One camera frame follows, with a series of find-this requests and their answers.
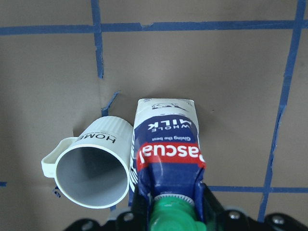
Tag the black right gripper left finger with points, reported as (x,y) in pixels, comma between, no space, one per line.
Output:
(137,218)

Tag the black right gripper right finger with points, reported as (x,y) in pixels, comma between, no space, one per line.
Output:
(217,218)

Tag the blue white milk carton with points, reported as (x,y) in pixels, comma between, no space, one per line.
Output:
(167,160)

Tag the white ribbed mug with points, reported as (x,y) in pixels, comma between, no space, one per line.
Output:
(92,170)

